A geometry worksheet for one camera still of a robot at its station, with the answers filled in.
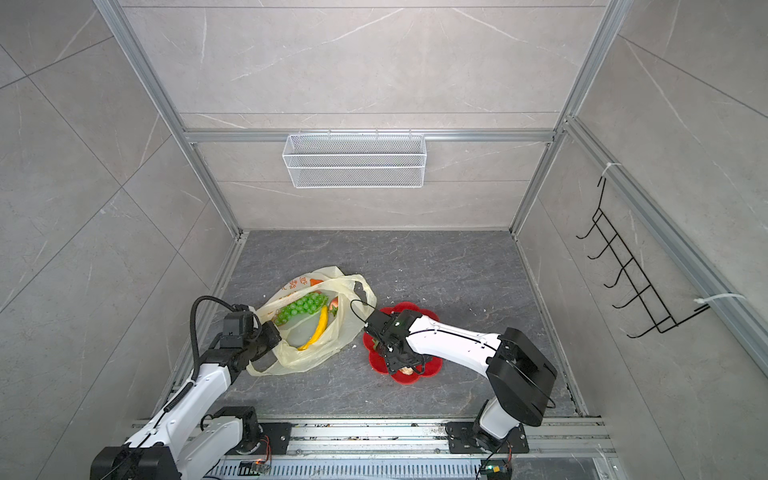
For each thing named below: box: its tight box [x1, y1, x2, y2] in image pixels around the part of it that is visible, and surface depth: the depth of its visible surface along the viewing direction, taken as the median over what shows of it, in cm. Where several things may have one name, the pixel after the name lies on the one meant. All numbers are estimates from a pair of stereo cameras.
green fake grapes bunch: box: [274, 292, 329, 325], surface depth 95 cm
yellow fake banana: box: [298, 305, 329, 351], surface depth 92 cm
